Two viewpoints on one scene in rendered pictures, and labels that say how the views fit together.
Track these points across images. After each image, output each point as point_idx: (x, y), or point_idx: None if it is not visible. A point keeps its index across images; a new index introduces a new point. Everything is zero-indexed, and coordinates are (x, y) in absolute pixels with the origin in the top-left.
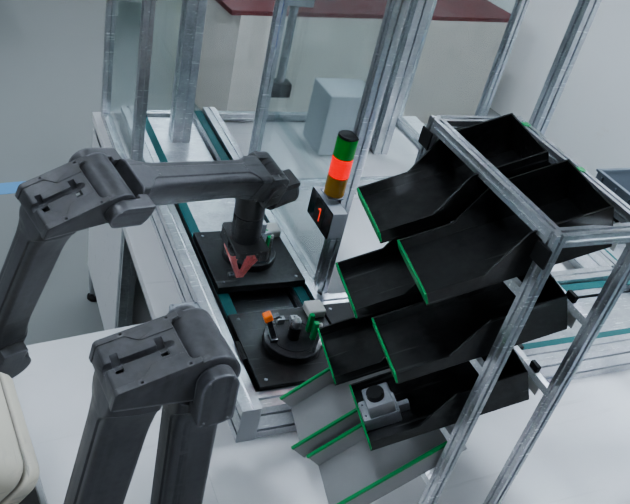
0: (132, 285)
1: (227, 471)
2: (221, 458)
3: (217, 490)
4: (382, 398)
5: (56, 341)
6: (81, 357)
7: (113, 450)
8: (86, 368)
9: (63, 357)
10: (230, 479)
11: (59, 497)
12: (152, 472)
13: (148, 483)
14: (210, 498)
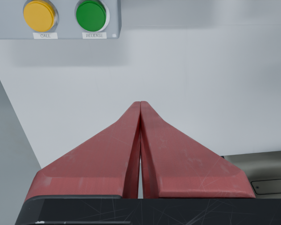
0: None
1: (252, 0)
2: (231, 2)
3: (271, 20)
4: None
5: (27, 134)
6: (51, 117)
7: None
8: (67, 114)
9: (51, 131)
10: (265, 0)
11: (213, 149)
12: (218, 80)
13: (229, 86)
14: (276, 31)
